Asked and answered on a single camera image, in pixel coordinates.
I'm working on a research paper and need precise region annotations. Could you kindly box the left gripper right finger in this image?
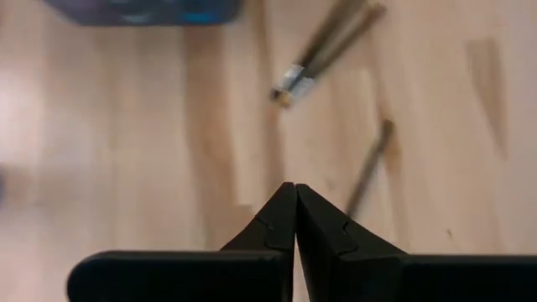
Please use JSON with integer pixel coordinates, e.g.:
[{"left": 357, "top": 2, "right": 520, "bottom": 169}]
[{"left": 295, "top": 183, "right": 537, "bottom": 302}]

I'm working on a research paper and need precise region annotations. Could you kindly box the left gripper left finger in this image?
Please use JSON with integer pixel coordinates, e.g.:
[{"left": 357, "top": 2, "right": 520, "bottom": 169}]
[{"left": 66, "top": 181, "right": 297, "bottom": 302}]

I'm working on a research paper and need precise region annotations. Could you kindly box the black handled paintbrush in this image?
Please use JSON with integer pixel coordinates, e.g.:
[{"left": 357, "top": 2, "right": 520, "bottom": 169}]
[
  {"left": 270, "top": 0, "right": 366, "bottom": 100},
  {"left": 344, "top": 119, "right": 396, "bottom": 217},
  {"left": 280, "top": 2, "right": 387, "bottom": 108}
]

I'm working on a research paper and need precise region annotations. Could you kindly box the grey translucent plastic bin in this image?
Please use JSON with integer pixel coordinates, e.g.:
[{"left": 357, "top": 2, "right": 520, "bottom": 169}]
[{"left": 41, "top": 0, "right": 244, "bottom": 26}]

